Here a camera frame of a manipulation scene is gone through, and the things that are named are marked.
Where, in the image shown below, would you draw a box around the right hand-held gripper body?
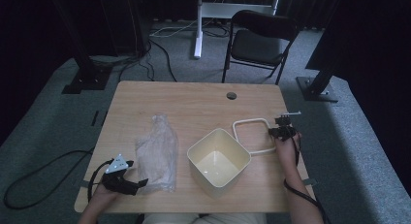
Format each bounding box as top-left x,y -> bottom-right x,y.
276,111 -> 302,144

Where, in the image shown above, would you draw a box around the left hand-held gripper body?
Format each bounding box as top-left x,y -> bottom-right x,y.
101,153 -> 141,197

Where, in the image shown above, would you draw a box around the cream container lid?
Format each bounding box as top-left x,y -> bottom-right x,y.
232,117 -> 278,157

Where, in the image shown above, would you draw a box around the clear plastic bag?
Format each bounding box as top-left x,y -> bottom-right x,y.
134,112 -> 179,195

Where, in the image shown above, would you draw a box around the cream plastic bin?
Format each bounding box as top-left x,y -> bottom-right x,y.
186,127 -> 253,200

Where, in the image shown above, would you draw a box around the person's left hand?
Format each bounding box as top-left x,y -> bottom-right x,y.
91,182 -> 121,207

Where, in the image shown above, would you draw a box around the person's right hand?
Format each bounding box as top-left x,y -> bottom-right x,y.
274,132 -> 302,174

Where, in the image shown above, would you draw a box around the black floor tape strips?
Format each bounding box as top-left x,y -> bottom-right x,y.
90,110 -> 109,127

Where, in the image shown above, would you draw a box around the black folding chair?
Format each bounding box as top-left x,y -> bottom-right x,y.
221,9 -> 300,86

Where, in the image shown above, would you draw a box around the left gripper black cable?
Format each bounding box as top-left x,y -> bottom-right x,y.
87,158 -> 114,203

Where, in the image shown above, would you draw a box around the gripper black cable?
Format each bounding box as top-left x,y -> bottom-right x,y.
283,130 -> 332,224
87,158 -> 114,203

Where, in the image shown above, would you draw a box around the black stand with base plate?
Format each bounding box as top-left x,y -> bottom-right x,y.
47,0 -> 112,95
296,0 -> 347,104

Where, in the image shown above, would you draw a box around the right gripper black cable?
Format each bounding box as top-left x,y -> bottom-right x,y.
283,130 -> 332,224

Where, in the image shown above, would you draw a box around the long black floor cable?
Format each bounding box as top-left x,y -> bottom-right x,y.
2,147 -> 96,211

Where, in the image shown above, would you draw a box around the thin black floor cables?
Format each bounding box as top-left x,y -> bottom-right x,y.
117,39 -> 178,83

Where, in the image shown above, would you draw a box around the white metal desk frame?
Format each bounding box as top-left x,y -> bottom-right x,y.
193,0 -> 283,60

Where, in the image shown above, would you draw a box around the white floor cable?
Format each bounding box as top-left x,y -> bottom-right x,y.
150,18 -> 199,38

